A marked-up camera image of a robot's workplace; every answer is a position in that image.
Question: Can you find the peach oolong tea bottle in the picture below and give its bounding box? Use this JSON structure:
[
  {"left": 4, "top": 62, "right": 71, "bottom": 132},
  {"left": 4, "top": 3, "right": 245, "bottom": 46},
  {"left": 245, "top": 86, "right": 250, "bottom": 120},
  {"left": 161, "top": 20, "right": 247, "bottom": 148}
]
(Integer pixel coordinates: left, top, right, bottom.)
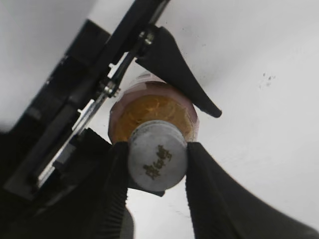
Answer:
[{"left": 108, "top": 71, "right": 199, "bottom": 143}]

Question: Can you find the grey bottle cap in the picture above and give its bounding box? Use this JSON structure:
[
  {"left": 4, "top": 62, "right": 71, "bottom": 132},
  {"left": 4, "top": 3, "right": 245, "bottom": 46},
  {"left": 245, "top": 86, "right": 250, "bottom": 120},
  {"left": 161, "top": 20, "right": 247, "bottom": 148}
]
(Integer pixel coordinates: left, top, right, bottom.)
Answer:
[{"left": 128, "top": 120, "right": 188, "bottom": 192}]

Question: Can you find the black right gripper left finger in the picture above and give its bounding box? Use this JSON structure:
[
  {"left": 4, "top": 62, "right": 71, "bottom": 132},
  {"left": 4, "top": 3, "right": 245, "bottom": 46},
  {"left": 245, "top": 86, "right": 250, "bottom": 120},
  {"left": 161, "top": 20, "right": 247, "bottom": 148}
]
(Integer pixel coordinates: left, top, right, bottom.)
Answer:
[{"left": 0, "top": 141, "right": 135, "bottom": 239}]

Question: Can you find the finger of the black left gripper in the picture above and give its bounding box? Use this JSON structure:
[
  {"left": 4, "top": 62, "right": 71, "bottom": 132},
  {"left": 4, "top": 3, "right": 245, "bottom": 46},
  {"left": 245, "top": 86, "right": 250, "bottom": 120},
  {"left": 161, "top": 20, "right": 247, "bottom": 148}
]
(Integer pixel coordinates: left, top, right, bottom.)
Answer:
[
  {"left": 53, "top": 129, "right": 165, "bottom": 197},
  {"left": 136, "top": 26, "right": 222, "bottom": 118}
]

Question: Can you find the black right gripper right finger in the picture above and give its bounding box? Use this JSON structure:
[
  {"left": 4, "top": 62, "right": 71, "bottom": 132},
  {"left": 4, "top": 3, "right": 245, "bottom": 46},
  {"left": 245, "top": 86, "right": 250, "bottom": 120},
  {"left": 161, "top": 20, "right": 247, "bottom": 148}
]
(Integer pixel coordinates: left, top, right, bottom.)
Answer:
[{"left": 185, "top": 142, "right": 319, "bottom": 239}]

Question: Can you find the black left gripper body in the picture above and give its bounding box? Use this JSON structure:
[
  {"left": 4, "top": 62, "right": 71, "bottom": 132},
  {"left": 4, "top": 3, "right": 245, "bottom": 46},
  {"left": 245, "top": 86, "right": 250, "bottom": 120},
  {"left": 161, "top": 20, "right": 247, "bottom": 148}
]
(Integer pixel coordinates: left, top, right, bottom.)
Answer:
[{"left": 3, "top": 0, "right": 167, "bottom": 199}]

